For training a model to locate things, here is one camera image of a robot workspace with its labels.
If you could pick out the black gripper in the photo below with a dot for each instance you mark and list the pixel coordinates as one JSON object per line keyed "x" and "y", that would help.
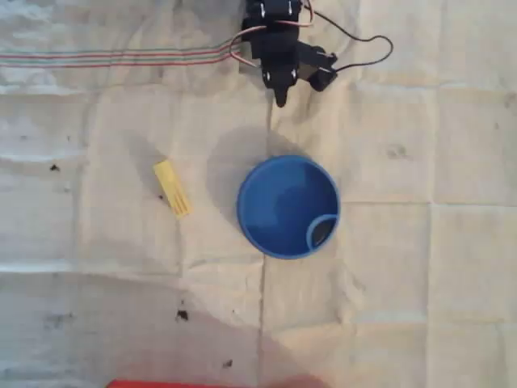
{"x": 279, "y": 78}

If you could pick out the yellow rectangular block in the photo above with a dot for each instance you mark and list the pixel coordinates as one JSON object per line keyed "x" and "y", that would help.
{"x": 171, "y": 190}

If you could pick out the blue plastic bowl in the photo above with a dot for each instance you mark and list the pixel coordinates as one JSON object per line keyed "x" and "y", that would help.
{"x": 282, "y": 210}

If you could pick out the white cloth with coloured stripes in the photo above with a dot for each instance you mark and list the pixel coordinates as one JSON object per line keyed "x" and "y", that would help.
{"x": 121, "y": 262}

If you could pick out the red flat object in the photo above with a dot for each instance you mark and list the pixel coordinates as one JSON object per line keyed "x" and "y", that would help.
{"x": 161, "y": 384}

